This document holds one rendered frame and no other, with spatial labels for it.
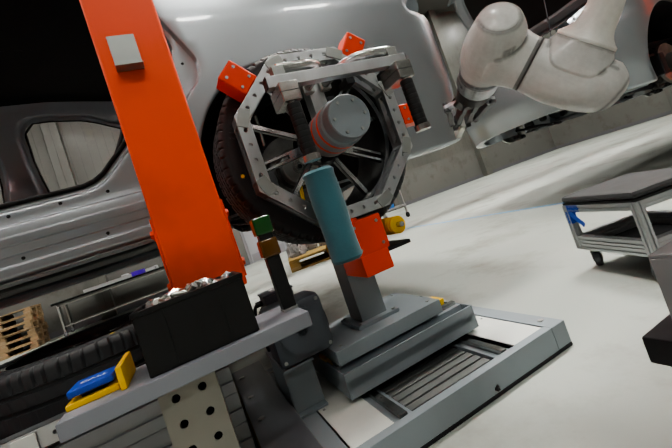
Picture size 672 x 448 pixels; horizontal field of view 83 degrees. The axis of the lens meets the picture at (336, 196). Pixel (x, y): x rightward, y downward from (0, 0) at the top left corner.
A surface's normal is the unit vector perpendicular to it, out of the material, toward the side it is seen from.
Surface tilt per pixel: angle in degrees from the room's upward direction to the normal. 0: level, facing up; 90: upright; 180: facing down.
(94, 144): 90
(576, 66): 99
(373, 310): 90
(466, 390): 90
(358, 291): 90
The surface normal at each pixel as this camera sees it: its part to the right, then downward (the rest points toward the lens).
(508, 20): -0.08, -0.23
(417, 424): 0.36, -0.16
